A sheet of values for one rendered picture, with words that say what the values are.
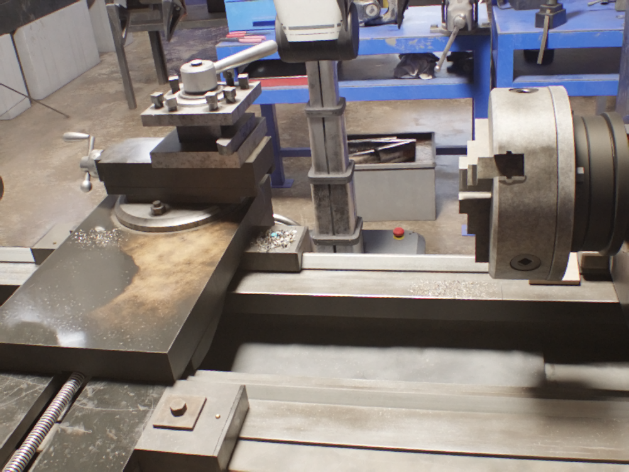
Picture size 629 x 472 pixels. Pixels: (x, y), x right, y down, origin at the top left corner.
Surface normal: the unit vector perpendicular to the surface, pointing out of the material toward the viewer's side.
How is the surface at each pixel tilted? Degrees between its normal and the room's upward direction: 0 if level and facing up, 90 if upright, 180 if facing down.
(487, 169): 54
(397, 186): 90
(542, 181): 63
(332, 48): 106
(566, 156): 49
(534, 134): 38
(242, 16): 90
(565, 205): 74
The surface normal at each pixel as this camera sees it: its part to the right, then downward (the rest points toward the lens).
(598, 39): -0.18, 0.49
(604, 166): -0.20, -0.18
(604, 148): -0.18, -0.43
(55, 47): 0.98, 0.00
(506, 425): -0.10, -0.87
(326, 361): -0.37, -0.82
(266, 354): 0.01, -0.73
